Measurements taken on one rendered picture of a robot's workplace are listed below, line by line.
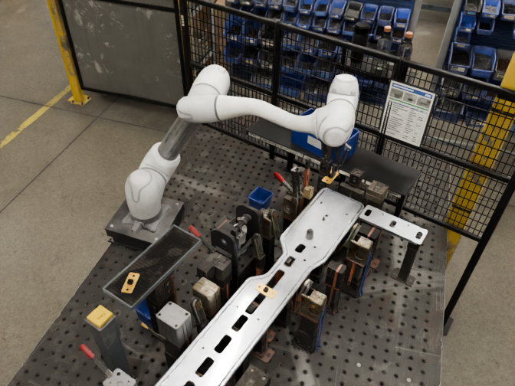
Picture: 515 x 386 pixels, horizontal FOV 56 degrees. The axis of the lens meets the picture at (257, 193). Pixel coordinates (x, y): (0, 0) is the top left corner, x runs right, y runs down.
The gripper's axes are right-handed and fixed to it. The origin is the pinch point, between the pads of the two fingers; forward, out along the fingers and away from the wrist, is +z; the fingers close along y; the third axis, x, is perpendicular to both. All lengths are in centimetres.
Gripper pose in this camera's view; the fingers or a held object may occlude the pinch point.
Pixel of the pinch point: (331, 168)
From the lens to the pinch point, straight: 196.0
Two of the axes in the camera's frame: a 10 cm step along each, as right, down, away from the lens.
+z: -0.2, 7.3, 6.8
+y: 8.3, 3.9, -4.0
